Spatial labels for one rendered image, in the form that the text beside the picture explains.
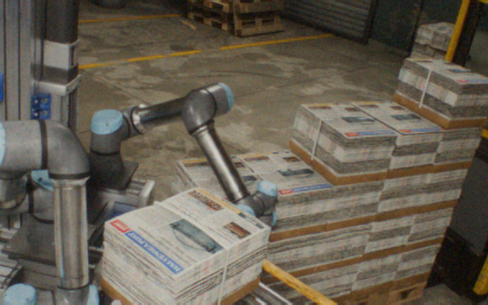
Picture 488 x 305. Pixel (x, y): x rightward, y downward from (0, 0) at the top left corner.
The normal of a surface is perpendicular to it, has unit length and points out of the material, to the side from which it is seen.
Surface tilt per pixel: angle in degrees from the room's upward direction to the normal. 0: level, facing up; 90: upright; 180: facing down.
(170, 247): 1
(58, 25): 90
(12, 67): 90
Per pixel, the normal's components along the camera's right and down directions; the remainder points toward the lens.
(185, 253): 0.17, -0.90
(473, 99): 0.47, 0.44
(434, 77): -0.90, 0.04
